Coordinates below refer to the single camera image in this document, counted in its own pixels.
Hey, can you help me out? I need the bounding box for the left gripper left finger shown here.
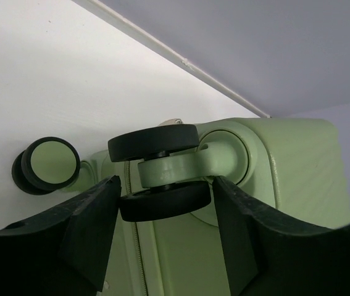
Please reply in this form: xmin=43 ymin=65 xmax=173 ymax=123
xmin=0 ymin=176 xmax=121 ymax=295

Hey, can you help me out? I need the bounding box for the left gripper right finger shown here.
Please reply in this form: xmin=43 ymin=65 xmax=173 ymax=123
xmin=212 ymin=176 xmax=350 ymax=295

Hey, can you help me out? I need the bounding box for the green suitcase with blue lining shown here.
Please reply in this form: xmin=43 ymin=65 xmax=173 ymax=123
xmin=12 ymin=118 xmax=350 ymax=295

